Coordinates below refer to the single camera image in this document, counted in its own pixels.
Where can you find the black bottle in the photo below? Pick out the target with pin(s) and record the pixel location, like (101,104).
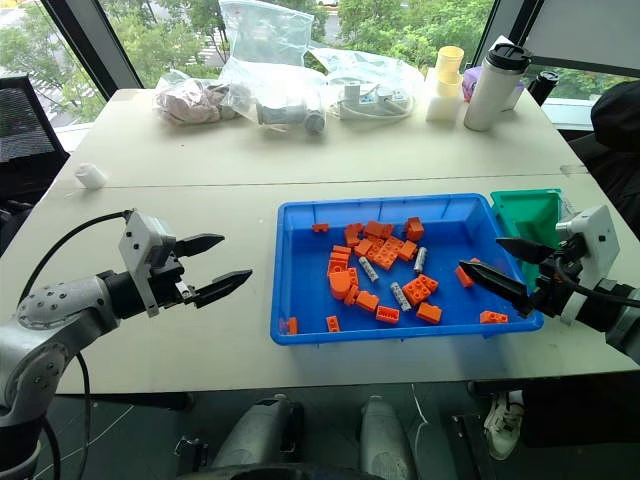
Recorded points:
(542,85)

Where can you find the grey white cylindrical device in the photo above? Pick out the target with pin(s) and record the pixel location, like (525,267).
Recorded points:
(295,116)

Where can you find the black table foot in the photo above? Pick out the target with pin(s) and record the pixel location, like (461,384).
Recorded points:
(465,445)

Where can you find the clear bag with pink contents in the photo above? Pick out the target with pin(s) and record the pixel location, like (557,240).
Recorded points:
(187,102)

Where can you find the large orange building plate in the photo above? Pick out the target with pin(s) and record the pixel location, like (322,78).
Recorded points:
(386,253)

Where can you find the tall clear plastic bag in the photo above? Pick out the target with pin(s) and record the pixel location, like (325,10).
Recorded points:
(265,55)

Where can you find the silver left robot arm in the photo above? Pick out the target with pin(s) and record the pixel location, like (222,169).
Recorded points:
(47,320)

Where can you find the white power strip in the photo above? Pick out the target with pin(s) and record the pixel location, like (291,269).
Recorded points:
(372,102)

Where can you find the silver rounded robot leg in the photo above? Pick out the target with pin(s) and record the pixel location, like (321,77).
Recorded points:
(255,430)
(385,435)

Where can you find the black mesh office chair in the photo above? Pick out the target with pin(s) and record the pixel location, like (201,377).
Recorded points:
(22,130)

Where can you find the purple package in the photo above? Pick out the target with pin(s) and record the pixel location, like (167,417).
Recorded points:
(471,85)

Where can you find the clear tape piece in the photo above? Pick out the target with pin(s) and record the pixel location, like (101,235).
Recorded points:
(573,168)

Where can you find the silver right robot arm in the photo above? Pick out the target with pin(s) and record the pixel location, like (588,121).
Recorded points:
(622,320)

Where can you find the green plastic bin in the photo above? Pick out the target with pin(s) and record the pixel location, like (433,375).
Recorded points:
(525,215)

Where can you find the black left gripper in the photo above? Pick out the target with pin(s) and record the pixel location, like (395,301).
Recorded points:
(170,285)

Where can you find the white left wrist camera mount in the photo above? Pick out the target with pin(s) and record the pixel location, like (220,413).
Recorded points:
(140,240)

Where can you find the blue plastic tray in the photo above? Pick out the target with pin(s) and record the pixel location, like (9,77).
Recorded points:
(305,280)

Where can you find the clear bag with power strip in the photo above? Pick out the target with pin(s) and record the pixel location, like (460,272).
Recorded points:
(370,70)

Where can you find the small white roll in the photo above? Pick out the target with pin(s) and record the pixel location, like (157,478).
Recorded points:
(91,175)

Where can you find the dark clothed person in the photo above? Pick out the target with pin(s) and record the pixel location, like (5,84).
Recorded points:
(617,135)

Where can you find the white sneaker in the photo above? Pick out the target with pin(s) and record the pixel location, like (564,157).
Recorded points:
(502,425)

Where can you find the white thermos with black lid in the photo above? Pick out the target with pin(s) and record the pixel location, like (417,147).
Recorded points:
(490,95)

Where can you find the black window frame post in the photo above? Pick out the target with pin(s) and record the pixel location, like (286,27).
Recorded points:
(92,45)
(505,25)

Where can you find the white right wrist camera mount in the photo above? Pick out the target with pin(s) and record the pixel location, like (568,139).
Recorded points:
(597,240)

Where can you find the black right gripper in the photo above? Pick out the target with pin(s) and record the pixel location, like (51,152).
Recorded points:
(555,287)

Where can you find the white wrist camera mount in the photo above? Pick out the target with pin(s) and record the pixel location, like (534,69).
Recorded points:
(140,240)
(597,240)

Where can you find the dark rounded robot torso edge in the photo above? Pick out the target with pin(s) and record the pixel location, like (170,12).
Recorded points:
(280,472)

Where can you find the pale yellow cup stack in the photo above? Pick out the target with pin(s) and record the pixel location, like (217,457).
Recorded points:
(449,67)

